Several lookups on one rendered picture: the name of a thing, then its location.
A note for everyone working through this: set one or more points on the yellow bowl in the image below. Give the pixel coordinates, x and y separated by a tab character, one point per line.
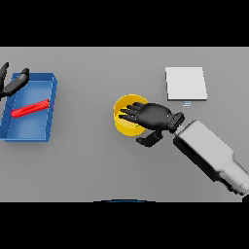
127	124

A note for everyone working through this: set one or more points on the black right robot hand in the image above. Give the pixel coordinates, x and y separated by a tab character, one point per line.
155	116

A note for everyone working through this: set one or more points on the blue tray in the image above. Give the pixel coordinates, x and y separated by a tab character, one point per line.
29	108

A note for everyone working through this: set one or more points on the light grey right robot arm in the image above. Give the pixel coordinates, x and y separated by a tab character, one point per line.
210	155

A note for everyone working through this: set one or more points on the red beaker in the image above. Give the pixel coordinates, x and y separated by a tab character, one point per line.
30	108

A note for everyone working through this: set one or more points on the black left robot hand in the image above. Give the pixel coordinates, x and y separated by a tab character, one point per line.
14	85

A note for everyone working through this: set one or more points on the pale square measuring scale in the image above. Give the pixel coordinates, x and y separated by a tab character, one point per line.
185	83

